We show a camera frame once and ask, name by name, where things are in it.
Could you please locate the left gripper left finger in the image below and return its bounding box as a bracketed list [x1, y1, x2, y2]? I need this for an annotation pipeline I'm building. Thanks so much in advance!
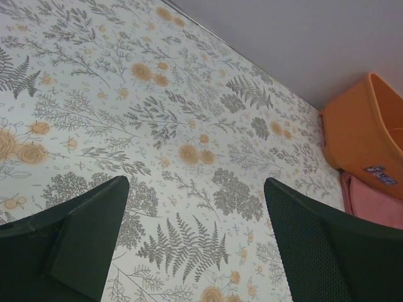
[1, 176, 129, 301]

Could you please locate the floral patterned table mat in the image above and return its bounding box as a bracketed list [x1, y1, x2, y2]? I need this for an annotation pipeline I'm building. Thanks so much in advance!
[1, 1, 343, 301]

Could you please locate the pink t shirt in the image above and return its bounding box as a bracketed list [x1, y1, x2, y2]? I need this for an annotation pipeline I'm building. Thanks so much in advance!
[341, 172, 403, 230]

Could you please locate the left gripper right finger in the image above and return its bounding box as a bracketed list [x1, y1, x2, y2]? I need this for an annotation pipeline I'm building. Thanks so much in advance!
[264, 177, 402, 301]

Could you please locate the orange plastic basket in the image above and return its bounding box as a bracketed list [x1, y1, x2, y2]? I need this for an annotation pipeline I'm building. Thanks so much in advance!
[319, 72, 402, 199]

